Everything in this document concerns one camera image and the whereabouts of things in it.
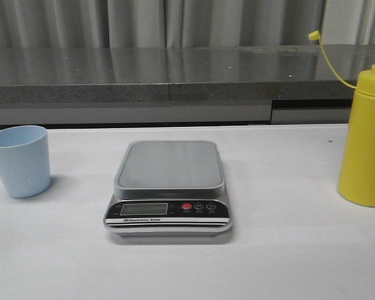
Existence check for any light blue plastic cup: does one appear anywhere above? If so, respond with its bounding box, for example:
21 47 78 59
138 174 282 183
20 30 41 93
0 125 51 198

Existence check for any yellow squeeze bottle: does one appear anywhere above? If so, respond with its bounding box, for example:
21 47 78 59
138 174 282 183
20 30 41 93
308 31 375 207

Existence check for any silver digital kitchen scale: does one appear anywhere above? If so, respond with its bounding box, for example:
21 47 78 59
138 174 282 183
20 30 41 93
103 140 233 237

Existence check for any grey stone counter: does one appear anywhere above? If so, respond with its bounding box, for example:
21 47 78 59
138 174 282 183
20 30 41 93
0 44 375 126

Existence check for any grey curtain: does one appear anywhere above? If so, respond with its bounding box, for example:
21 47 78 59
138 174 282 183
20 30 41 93
0 1 375 48

